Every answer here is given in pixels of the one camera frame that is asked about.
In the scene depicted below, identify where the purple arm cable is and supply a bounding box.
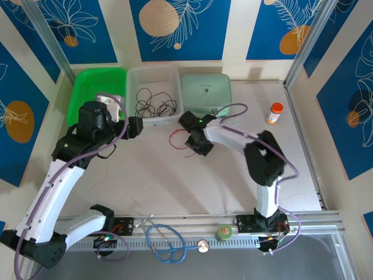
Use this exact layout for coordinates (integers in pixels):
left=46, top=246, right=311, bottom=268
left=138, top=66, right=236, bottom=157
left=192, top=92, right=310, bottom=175
left=14, top=92, right=131, bottom=280
left=214, top=103, right=301, bottom=255

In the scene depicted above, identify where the pale green lidded box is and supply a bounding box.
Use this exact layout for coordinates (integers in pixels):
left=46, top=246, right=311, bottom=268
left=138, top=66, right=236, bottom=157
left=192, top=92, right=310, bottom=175
left=180, top=73, right=233, bottom=119

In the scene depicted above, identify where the white plastic basket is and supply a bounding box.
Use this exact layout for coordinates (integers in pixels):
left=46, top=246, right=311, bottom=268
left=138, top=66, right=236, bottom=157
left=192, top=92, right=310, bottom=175
left=125, top=65, right=185, bottom=128

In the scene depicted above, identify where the red cable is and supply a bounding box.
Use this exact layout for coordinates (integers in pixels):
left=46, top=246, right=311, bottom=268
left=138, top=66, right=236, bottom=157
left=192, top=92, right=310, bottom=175
left=169, top=129, right=196, bottom=158

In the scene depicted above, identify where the grey metal panel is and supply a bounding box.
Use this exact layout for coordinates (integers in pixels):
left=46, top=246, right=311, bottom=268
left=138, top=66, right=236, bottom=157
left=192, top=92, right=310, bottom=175
left=29, top=247, right=350, bottom=280

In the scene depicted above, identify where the aluminium frame post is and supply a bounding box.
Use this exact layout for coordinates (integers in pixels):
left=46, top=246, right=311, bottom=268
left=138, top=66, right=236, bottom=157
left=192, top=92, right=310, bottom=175
left=22, top=0, right=76, bottom=85
left=283, top=0, right=336, bottom=88

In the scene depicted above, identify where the black controller board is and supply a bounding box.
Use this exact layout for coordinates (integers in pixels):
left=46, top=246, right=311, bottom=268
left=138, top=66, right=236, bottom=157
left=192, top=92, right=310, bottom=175
left=258, top=234, right=286, bottom=254
left=93, top=235, right=118, bottom=251

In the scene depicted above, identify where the aluminium table rail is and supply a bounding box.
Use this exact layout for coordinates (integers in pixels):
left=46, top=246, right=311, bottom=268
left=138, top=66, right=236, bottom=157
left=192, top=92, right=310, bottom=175
left=284, top=83, right=329, bottom=211
left=24, top=211, right=349, bottom=249

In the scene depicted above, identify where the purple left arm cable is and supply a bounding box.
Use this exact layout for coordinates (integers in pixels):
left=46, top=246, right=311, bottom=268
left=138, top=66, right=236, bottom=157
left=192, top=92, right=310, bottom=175
left=14, top=92, right=131, bottom=280

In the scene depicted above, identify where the blue stethoscope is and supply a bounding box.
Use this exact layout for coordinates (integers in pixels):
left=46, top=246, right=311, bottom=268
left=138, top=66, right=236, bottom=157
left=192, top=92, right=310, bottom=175
left=134, top=214, right=210, bottom=265

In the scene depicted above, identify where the orange pill bottle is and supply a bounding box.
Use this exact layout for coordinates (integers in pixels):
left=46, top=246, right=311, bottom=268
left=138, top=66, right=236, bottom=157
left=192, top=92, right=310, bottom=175
left=266, top=102, right=284, bottom=125

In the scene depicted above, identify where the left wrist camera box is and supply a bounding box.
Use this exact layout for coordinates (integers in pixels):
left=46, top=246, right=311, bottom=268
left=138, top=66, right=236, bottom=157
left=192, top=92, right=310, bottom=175
left=96, top=95, right=122, bottom=123

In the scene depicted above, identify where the blue floral wall panel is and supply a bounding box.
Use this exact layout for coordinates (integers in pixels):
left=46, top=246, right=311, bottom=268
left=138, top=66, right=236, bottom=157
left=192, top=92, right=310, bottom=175
left=0, top=0, right=62, bottom=85
left=0, top=40, right=50, bottom=188
left=316, top=20, right=373, bottom=181
left=246, top=0, right=324, bottom=61
left=302, top=0, right=373, bottom=79
left=39, top=0, right=119, bottom=65
left=129, top=0, right=233, bottom=62

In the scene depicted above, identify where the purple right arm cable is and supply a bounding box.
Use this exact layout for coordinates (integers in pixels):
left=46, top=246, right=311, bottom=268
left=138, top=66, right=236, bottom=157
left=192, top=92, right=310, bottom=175
left=214, top=103, right=301, bottom=255

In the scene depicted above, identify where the green plastic basket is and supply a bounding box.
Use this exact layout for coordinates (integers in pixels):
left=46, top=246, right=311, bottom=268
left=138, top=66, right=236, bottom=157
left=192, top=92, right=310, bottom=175
left=66, top=67, right=128, bottom=126

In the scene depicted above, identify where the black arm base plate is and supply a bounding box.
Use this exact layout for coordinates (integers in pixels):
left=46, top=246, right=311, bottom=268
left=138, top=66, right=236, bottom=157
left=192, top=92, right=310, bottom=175
left=234, top=214, right=291, bottom=234
left=80, top=217, right=135, bottom=237

